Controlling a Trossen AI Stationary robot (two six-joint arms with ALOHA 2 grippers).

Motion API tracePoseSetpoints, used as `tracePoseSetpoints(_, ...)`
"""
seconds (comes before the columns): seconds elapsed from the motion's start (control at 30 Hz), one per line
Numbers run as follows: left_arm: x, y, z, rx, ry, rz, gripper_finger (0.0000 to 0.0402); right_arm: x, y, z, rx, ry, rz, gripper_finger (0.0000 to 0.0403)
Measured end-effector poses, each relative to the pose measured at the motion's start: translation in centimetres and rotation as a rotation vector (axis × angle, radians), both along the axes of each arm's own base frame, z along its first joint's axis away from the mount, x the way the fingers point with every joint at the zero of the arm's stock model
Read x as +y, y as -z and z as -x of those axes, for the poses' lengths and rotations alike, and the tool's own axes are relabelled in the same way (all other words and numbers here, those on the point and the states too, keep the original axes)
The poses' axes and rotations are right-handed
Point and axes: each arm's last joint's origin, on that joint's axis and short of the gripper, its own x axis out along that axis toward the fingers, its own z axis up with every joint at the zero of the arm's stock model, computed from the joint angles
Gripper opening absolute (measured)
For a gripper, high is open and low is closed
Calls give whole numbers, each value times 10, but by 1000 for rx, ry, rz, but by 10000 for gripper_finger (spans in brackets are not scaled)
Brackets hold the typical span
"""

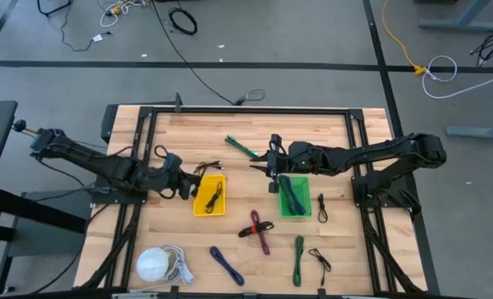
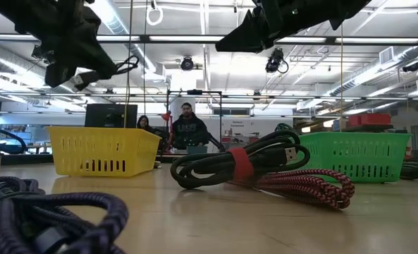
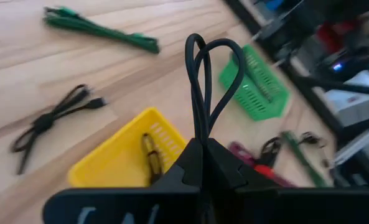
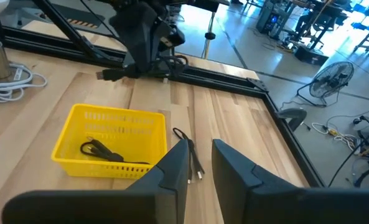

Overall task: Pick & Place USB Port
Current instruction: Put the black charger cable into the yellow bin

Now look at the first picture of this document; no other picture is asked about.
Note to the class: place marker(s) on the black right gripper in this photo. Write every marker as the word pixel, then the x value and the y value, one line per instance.
pixel 296 160

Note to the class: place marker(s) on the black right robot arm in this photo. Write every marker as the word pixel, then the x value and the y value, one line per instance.
pixel 375 153

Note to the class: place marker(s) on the black clamp post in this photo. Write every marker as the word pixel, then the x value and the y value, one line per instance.
pixel 178 103

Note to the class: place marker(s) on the yellow plastic basket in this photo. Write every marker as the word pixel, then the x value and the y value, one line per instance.
pixel 200 207

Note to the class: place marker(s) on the green plastic basket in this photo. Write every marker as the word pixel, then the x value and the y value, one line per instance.
pixel 307 195

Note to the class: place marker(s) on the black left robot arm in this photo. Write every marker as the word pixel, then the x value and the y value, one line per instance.
pixel 105 166

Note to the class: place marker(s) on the grey table foot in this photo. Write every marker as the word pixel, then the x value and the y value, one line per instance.
pixel 479 132
pixel 458 25

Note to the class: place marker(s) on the black aluminium table frame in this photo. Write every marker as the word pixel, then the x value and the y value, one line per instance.
pixel 250 111

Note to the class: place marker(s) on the white round dome device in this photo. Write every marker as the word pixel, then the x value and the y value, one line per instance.
pixel 152 264

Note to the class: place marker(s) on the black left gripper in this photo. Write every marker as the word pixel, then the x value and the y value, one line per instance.
pixel 169 174

